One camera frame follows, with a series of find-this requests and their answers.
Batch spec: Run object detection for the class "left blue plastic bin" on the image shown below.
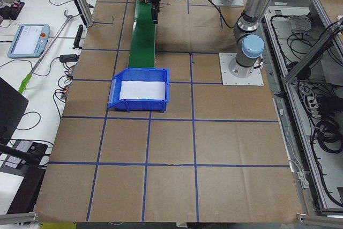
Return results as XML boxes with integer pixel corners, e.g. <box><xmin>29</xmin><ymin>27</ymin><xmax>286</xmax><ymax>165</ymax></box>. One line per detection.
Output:
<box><xmin>107</xmin><ymin>68</ymin><xmax>170</xmax><ymax>112</ymax></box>

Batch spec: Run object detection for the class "teach pendant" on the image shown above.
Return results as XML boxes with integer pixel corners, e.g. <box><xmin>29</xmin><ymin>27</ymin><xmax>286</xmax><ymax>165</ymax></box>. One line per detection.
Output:
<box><xmin>8</xmin><ymin>24</ymin><xmax>50</xmax><ymax>58</ymax></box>

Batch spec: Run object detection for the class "green handled grabber tool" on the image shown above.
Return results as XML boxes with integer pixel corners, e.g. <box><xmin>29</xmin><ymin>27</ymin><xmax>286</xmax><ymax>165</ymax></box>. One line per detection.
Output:
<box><xmin>18</xmin><ymin>10</ymin><xmax>74</xmax><ymax>94</ymax></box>

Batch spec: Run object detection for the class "black monitor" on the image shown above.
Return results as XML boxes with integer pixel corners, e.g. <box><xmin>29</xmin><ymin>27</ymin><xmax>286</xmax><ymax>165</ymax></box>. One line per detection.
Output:
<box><xmin>0</xmin><ymin>78</ymin><xmax>28</xmax><ymax>145</ymax></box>

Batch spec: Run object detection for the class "white foam pad left bin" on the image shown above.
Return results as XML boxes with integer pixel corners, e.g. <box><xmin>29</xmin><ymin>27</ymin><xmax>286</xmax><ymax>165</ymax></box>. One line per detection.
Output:
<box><xmin>119</xmin><ymin>81</ymin><xmax>166</xmax><ymax>100</ymax></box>

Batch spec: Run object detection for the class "green conveyor belt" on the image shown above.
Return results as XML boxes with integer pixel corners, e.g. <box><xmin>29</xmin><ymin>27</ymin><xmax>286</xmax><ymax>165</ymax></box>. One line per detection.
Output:
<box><xmin>128</xmin><ymin>0</ymin><xmax>155</xmax><ymax>68</ymax></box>

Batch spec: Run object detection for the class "black power adapter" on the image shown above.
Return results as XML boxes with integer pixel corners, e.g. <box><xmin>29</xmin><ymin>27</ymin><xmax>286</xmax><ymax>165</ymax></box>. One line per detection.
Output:
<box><xmin>59</xmin><ymin>54</ymin><xmax>79</xmax><ymax>63</ymax></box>

